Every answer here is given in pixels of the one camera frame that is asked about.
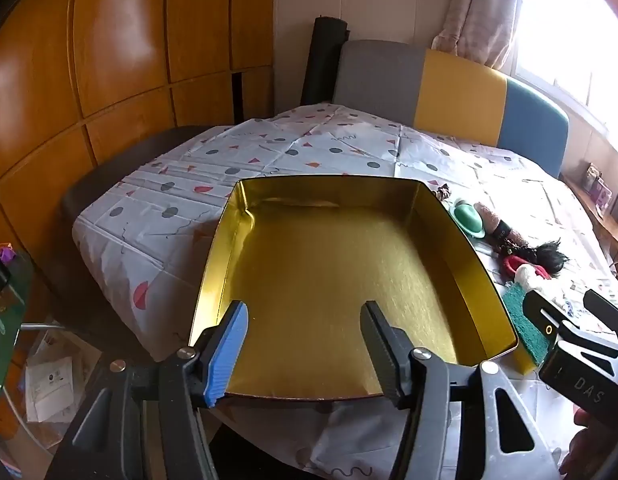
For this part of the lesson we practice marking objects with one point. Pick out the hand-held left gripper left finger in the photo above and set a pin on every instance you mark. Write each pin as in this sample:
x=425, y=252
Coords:
x=229, y=355

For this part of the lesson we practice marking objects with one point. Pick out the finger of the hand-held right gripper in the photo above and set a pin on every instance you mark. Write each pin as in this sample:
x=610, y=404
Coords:
x=606, y=310
x=539, y=312

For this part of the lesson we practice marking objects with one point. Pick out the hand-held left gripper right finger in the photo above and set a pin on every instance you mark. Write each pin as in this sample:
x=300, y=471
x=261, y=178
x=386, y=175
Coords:
x=384, y=360

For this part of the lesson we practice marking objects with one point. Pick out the green and yellow sponge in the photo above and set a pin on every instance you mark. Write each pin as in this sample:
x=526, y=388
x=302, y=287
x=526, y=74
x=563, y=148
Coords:
x=524, y=325

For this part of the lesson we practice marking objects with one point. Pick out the black furry tuft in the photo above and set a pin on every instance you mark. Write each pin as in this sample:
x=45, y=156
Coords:
x=544, y=255

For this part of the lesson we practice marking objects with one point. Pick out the red sock with beige cuff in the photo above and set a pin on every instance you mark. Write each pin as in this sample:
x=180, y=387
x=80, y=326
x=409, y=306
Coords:
x=512, y=259

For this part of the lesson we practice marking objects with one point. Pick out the gold tin box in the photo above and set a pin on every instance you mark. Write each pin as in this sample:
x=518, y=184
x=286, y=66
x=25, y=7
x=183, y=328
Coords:
x=329, y=285

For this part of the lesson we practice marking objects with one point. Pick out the person's right hand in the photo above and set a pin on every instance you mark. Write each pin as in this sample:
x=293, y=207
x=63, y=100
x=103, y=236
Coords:
x=591, y=455

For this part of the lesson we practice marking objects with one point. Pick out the wooden window shelf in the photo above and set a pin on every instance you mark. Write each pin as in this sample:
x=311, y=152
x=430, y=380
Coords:
x=609, y=225

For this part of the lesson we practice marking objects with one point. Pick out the purple small box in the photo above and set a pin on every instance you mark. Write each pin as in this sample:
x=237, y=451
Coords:
x=603, y=195

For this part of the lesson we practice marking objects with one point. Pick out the small clear display box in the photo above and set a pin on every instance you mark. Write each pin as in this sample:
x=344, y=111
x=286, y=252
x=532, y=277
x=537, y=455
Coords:
x=591, y=174

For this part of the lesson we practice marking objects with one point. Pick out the scattered white papers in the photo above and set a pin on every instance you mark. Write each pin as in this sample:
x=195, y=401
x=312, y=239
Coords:
x=49, y=385

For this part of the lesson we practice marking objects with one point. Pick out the patterned white tablecloth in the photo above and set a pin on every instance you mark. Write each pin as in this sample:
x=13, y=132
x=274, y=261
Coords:
x=339, y=145

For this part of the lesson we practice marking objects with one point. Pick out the green side table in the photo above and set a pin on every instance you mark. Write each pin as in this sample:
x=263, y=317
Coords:
x=11, y=300

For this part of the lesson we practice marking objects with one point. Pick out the grey yellow blue chair backrest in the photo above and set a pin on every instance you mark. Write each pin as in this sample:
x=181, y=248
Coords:
x=459, y=95

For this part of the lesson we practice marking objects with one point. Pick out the window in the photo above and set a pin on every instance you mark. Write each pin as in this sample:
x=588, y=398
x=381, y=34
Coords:
x=574, y=35

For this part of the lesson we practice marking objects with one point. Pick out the black rolled mat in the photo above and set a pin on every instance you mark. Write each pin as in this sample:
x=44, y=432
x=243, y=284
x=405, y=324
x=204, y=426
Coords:
x=321, y=60

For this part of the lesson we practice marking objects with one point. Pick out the patterned curtain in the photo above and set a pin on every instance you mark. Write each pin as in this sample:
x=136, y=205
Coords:
x=479, y=10

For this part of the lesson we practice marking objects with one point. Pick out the wooden wardrobe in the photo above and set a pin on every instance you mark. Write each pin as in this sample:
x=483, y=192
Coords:
x=114, y=50

